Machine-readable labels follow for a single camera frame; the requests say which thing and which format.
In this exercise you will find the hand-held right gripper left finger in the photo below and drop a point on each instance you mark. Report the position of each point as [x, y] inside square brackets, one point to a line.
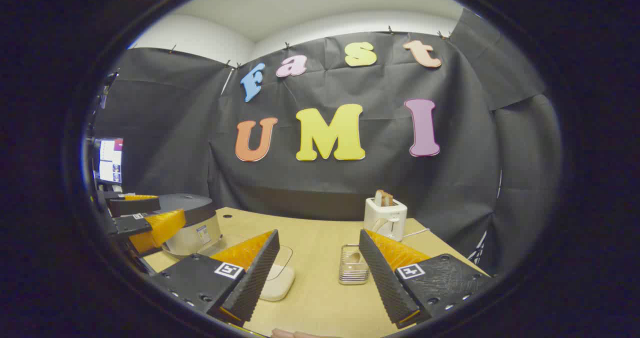
[255, 278]

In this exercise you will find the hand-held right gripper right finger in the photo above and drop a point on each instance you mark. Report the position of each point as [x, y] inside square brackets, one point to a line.
[382, 278]

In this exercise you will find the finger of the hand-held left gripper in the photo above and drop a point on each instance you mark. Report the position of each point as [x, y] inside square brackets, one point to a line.
[135, 207]
[160, 228]

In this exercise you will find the silver black rice cooker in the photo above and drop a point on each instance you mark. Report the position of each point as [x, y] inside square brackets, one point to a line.
[195, 233]

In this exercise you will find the computer monitor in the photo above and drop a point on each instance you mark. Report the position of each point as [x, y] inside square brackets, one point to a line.
[110, 160]

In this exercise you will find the white toaster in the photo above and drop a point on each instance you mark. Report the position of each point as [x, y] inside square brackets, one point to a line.
[395, 213]

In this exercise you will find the black backdrop cloth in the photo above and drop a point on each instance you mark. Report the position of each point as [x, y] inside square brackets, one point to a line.
[350, 188]

